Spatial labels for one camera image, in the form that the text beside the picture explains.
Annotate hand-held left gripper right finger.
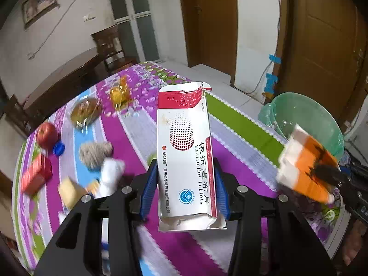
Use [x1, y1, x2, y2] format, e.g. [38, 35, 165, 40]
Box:
[214, 159, 337, 276]

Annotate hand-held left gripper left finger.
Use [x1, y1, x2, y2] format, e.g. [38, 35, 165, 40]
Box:
[34, 160, 158, 276]

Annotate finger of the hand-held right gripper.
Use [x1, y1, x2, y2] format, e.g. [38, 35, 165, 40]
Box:
[313, 163, 349, 186]

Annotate orange white carton box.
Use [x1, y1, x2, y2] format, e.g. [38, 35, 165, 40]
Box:
[276, 124, 341, 204]

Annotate white face mask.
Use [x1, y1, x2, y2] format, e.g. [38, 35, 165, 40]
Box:
[98, 158, 125, 197]

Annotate white red medicine box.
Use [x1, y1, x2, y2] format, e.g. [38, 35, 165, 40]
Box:
[157, 81, 227, 233]

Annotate waste bin with green liner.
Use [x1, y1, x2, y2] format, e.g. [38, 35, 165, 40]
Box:
[258, 92, 345, 164]

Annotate person's right hand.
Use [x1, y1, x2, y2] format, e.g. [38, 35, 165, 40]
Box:
[343, 223, 368, 267]

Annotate white appliance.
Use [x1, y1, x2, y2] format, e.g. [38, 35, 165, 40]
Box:
[343, 92, 368, 147]

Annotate beige knitted ball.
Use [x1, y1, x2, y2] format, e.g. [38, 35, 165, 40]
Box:
[79, 141, 114, 169]

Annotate striped floral tablecloth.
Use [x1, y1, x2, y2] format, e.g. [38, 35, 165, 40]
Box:
[11, 61, 345, 276]

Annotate pale yellow block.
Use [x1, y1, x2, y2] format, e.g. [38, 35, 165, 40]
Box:
[57, 177, 88, 209]

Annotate bread in clear bag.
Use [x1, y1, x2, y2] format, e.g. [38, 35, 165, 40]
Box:
[70, 98, 102, 128]

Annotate yellow plastic wrapper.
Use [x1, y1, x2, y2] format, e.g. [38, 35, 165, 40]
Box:
[109, 76, 134, 107]

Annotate red carton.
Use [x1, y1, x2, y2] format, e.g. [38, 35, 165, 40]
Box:
[21, 154, 53, 196]

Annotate red apple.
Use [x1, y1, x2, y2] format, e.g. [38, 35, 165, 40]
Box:
[36, 122, 59, 150]

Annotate large brown wooden door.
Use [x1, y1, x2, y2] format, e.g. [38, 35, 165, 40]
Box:
[276, 0, 368, 127]

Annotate dark wooden dining table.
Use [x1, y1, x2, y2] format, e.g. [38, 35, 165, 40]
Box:
[23, 47, 107, 112]

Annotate carved back wooden chair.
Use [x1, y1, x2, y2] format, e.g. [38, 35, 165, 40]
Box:
[91, 24, 138, 74]

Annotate plain wooden chair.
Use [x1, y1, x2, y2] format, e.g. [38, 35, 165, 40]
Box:
[4, 93, 32, 135]

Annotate white framed glass door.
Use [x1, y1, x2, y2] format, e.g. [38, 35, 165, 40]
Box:
[108, 0, 160, 64]

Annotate framed wall picture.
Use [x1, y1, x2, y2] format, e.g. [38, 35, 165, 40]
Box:
[21, 0, 60, 29]

